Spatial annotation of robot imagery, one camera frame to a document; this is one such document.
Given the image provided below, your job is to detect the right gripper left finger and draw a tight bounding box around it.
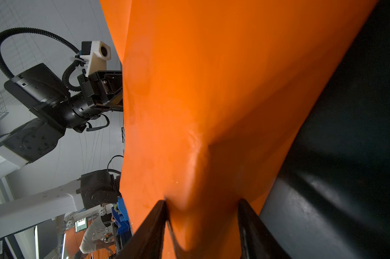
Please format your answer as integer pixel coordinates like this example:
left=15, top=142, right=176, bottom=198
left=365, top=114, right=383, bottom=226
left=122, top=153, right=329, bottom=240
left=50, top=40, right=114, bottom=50
left=115, top=200, right=168, bottom=259

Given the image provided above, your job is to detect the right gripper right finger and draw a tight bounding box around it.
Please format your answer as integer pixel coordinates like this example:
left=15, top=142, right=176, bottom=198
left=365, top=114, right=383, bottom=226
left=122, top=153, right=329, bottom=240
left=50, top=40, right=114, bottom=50
left=237, top=199, right=290, bottom=259

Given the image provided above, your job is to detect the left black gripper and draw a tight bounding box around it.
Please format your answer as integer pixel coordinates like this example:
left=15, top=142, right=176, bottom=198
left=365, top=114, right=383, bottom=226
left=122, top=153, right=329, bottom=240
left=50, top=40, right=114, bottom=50
left=77, top=70, right=123, bottom=112

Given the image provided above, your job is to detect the orange wrapping paper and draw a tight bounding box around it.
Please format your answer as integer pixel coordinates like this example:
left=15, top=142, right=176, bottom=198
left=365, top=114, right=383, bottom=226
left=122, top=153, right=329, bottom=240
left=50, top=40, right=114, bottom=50
left=101, top=1, right=376, bottom=259

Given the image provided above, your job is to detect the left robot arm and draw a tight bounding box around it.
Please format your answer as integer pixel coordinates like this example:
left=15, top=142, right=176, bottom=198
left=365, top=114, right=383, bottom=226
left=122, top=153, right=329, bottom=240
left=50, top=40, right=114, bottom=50
left=0, top=28, right=123, bottom=240

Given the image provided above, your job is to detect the green table mat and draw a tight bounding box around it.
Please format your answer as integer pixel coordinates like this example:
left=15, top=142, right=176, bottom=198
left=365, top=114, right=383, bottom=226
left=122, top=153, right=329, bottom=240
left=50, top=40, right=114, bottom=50
left=260, top=1, right=390, bottom=259

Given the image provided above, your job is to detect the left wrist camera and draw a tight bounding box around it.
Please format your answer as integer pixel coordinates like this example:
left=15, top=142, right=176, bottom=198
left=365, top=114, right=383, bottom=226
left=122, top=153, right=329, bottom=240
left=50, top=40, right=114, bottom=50
left=80, top=41, right=111, bottom=77

